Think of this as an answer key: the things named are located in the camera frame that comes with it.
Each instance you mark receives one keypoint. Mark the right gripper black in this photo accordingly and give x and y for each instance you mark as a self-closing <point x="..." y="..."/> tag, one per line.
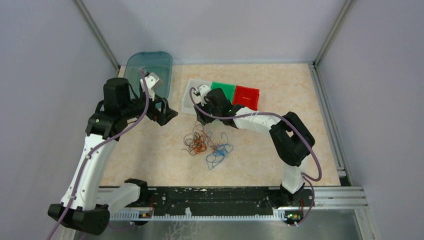
<point x="202" y="117"/>

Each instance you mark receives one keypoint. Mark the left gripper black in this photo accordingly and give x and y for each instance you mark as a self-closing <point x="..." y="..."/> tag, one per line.
<point x="163" y="117"/>

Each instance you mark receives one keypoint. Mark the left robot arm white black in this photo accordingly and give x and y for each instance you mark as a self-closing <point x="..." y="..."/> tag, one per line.
<point x="81" y="208"/>

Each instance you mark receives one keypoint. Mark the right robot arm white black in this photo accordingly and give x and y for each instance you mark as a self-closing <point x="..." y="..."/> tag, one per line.
<point x="292" y="140"/>

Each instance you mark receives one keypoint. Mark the white plastic bin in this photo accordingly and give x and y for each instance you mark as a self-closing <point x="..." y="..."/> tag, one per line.
<point x="187" y="106"/>

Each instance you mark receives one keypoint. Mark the green plastic bin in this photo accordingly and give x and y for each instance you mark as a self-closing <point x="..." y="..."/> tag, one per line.
<point x="228" y="89"/>

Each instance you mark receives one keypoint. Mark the red plastic bin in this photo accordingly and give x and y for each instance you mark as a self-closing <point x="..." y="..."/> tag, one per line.
<point x="246" y="96"/>

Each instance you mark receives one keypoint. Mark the teal transparent plastic tray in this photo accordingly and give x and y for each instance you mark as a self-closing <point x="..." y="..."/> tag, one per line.
<point x="159" y="63"/>

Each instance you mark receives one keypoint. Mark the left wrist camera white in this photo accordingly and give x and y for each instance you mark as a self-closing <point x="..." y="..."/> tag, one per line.
<point x="150" y="83"/>

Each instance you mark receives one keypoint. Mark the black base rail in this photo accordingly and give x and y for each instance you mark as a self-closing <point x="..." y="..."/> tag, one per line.
<point x="217" y="201"/>

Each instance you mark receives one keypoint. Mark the white cable duct strip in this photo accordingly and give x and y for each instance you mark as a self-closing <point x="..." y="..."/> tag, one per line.
<point x="135" y="215"/>

